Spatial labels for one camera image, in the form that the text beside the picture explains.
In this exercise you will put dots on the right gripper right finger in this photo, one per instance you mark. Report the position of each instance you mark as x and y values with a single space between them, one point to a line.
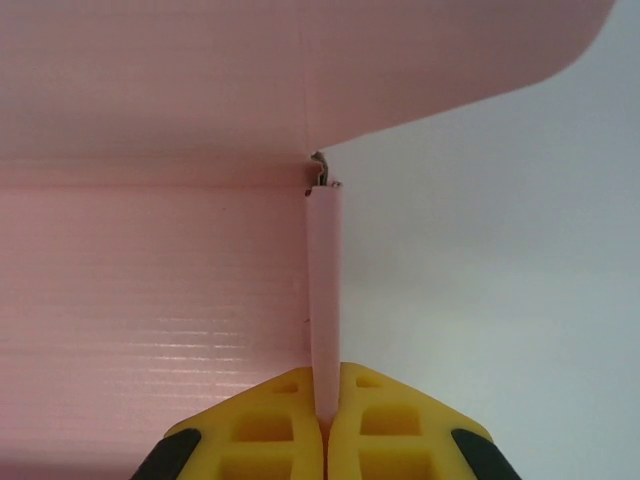
400 435

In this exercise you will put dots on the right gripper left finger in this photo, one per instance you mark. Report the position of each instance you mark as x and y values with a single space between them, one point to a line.
250 435

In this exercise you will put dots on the pink cardboard box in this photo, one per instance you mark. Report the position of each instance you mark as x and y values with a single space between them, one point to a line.
150 200

